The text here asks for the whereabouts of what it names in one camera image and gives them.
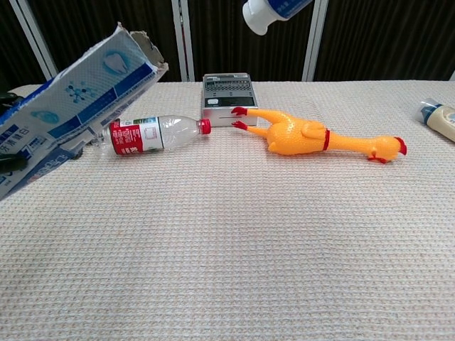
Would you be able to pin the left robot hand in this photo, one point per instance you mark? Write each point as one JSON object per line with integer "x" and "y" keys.
{"x": 12, "y": 164}

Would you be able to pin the blue white toothpaste box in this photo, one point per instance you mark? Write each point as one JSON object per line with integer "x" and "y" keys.
{"x": 81, "y": 92}

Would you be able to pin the blue white toothpaste tube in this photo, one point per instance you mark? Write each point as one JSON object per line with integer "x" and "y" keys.
{"x": 263, "y": 14}

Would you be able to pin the silver boxed electronic device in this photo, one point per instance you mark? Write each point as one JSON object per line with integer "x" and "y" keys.
{"x": 227, "y": 96}

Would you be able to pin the clear red-label plastic bottle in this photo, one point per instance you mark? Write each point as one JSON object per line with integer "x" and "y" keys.
{"x": 138, "y": 136}

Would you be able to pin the beige woven tablecloth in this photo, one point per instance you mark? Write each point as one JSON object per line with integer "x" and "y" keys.
{"x": 227, "y": 248}

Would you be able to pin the yellow rubber chicken toy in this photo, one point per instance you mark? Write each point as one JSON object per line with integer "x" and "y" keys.
{"x": 295, "y": 136}

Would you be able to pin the beige blue-cap squeeze bottle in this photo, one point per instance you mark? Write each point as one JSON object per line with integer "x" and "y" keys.
{"x": 440, "y": 120}

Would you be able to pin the white partition post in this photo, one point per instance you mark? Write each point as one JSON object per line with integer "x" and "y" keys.
{"x": 314, "y": 49}
{"x": 452, "y": 76}
{"x": 35, "y": 39}
{"x": 183, "y": 39}

